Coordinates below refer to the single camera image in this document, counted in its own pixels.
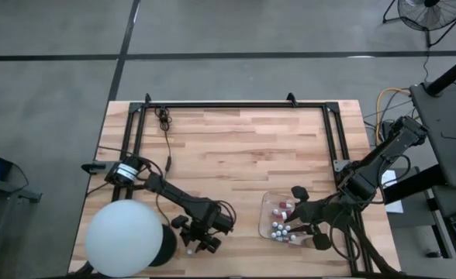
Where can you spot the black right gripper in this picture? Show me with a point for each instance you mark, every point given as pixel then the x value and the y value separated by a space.
pixel 323 214

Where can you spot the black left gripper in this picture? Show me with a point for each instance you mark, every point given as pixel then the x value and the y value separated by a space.
pixel 210 219

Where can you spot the white cap bottom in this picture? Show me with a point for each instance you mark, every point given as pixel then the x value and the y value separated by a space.
pixel 189 251

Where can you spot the small maroon dropper bottle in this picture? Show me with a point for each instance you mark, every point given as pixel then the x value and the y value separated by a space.
pixel 283 239

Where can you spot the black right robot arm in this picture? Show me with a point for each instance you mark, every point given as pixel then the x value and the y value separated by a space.
pixel 379 159

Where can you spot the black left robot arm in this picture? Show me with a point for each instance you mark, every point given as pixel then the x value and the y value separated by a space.
pixel 173 193

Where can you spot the clear plastic container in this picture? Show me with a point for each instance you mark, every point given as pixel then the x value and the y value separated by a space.
pixel 267 209

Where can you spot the globe lamp with black base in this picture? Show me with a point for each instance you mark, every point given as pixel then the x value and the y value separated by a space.
pixel 123 238

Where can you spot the white paper sheet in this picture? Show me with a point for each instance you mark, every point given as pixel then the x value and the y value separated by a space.
pixel 395 207
pixel 389 178

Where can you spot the gray side table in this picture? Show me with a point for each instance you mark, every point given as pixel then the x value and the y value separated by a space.
pixel 445 128

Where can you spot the gray metal cart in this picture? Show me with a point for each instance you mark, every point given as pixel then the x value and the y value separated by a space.
pixel 3 188

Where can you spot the black pole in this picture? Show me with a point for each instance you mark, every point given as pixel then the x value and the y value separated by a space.
pixel 451 73

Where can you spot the black floor fan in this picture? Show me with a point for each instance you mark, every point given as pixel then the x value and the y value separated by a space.
pixel 430 3

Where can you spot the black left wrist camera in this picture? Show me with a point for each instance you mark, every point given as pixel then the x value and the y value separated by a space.
pixel 179 221

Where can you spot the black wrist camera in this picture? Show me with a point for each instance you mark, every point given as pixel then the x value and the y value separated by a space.
pixel 179 221
pixel 299 192

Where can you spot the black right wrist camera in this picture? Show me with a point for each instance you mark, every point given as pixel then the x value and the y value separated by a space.
pixel 299 192

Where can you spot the black table frame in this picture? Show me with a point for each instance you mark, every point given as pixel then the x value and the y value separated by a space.
pixel 232 104

